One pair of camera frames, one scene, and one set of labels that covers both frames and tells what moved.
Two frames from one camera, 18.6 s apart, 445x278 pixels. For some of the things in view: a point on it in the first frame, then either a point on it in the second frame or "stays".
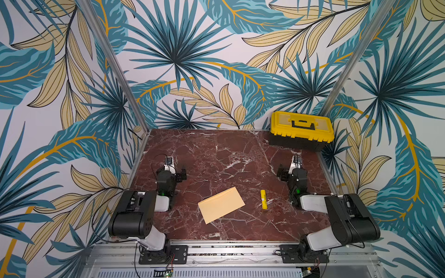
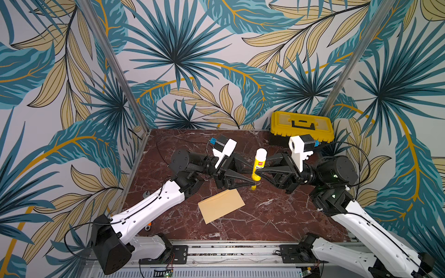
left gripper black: x=179 y=178 to x=232 y=162
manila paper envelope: x=217 y=206 stays
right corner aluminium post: x=360 y=55 stays
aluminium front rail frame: x=122 y=260 stays
